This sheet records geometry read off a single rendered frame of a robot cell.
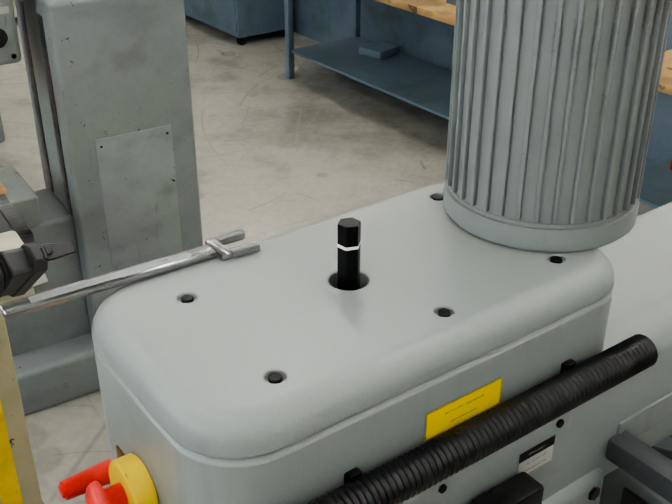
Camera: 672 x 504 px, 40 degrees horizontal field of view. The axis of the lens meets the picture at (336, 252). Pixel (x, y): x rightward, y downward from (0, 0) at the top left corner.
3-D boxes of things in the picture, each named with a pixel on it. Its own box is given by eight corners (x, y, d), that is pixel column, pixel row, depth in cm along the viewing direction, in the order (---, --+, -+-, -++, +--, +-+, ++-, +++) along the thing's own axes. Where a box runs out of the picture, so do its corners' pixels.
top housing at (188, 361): (222, 608, 72) (208, 451, 64) (88, 431, 91) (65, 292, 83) (614, 391, 96) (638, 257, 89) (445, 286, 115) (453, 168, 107)
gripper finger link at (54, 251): (75, 256, 160) (45, 262, 156) (67, 241, 161) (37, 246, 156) (80, 252, 160) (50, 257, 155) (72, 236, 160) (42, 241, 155)
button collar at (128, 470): (141, 541, 78) (134, 488, 75) (112, 500, 82) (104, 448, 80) (163, 531, 79) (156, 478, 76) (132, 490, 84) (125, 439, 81)
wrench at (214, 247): (8, 326, 78) (6, 318, 78) (-5, 305, 81) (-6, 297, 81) (260, 251, 90) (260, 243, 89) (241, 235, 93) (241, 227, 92)
